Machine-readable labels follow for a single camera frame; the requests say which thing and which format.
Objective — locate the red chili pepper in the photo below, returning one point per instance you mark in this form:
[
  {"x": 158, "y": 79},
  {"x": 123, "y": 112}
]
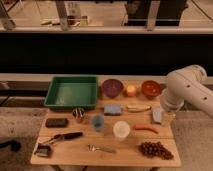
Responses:
[{"x": 145, "y": 127}]

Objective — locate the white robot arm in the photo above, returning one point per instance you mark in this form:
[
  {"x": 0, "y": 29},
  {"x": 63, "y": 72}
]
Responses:
[{"x": 186, "y": 85}]

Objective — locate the purple bowl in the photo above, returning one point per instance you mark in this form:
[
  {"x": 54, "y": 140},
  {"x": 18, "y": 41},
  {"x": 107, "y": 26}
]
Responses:
[{"x": 112, "y": 87}]

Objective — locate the red bowl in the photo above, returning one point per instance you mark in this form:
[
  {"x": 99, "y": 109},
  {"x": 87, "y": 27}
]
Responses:
[{"x": 151, "y": 89}]

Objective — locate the blue sponge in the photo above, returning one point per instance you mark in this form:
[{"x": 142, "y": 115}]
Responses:
[{"x": 112, "y": 110}]

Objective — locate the orange apple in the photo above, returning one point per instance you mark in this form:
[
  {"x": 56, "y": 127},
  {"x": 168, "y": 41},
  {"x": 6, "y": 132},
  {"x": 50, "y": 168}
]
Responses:
[{"x": 131, "y": 90}]

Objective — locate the yellow banana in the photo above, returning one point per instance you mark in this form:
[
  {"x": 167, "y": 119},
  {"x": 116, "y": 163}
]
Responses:
[{"x": 138, "y": 108}]

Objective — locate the blue plastic cup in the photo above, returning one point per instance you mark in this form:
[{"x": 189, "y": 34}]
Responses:
[{"x": 98, "y": 122}]

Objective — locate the striped ball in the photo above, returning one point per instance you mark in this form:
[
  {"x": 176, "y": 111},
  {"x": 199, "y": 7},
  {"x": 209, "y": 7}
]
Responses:
[{"x": 78, "y": 113}]

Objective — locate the green plastic tray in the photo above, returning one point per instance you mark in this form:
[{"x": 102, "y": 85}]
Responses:
[{"x": 71, "y": 92}]

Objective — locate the white plastic cup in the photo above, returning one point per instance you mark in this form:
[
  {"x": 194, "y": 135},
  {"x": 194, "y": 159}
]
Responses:
[{"x": 121, "y": 130}]

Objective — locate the wooden table board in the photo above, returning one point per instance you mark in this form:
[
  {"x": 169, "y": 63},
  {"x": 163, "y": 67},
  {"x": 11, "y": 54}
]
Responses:
[{"x": 76, "y": 151}]

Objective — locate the grey blue cloth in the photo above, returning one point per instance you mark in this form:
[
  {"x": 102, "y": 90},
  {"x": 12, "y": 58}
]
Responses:
[{"x": 157, "y": 114}]

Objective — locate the silver fork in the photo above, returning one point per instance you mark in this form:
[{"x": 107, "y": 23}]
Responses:
[{"x": 95, "y": 148}]

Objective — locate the black rectangular case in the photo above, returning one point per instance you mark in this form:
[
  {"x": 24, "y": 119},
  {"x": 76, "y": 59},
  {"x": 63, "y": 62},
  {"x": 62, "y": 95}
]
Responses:
[{"x": 56, "y": 122}]

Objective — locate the bunch of dark grapes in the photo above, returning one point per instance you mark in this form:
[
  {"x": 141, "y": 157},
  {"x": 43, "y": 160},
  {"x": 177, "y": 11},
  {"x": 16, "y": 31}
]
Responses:
[{"x": 155, "y": 149}]

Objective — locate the black handled knife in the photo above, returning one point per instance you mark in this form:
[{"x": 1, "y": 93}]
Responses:
[{"x": 67, "y": 136}]

